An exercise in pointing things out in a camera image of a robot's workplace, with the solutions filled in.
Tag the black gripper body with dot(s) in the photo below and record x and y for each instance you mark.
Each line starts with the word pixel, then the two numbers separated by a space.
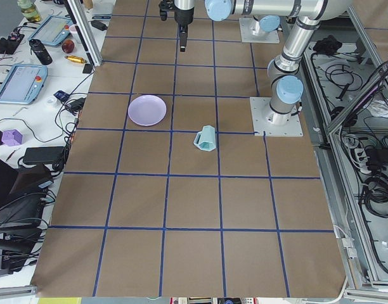
pixel 183 17

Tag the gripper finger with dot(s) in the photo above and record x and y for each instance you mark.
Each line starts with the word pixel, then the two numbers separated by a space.
pixel 183 37

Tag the light teal faceted cup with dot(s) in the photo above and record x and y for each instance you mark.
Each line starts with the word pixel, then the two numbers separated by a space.
pixel 205 140

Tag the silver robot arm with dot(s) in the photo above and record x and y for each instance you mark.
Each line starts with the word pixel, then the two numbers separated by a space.
pixel 286 88
pixel 265 24

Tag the purple plate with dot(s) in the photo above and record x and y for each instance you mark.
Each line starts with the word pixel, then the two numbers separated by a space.
pixel 147 110

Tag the white pink cup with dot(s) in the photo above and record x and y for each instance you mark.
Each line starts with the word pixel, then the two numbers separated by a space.
pixel 73 30

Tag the red apple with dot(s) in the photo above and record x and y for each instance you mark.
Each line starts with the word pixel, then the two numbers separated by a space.
pixel 67 46

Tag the far blue teach pendant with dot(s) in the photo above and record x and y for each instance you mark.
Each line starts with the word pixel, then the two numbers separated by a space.
pixel 52 31

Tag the blue teach pendant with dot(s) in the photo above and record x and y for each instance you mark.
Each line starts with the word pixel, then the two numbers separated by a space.
pixel 23 84
pixel 52 31

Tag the black water bottle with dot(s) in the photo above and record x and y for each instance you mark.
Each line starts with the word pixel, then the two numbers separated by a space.
pixel 38 48

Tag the green drink bottle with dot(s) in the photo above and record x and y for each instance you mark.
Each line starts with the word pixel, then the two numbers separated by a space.
pixel 29 11

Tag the near blue teach pendant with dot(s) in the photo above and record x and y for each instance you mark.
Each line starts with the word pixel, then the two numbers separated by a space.
pixel 23 84

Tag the black power adapter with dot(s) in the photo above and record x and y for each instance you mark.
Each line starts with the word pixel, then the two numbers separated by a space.
pixel 44 155

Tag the purple plastic block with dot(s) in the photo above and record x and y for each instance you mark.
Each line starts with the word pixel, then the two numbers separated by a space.
pixel 12 137

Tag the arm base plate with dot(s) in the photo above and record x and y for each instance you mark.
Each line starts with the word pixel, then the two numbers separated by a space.
pixel 267 122
pixel 246 26

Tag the aluminium frame post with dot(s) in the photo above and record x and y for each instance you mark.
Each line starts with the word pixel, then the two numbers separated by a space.
pixel 76 11

